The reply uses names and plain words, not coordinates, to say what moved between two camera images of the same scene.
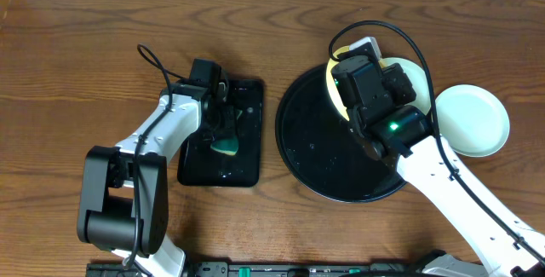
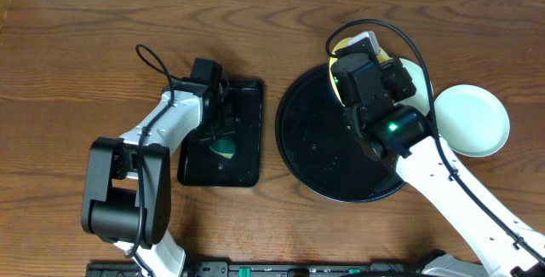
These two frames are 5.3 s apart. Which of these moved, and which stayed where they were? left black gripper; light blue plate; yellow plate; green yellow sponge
Moved: yellow plate
Stayed: left black gripper; light blue plate; green yellow sponge
